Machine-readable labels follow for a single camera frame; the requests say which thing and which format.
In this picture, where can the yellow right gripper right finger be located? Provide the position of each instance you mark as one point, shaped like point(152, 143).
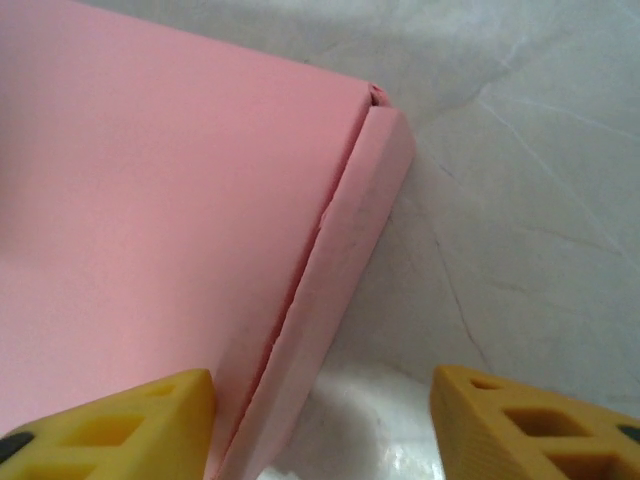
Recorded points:
point(480, 440)

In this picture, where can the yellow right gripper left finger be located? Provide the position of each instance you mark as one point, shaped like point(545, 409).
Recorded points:
point(165, 445)

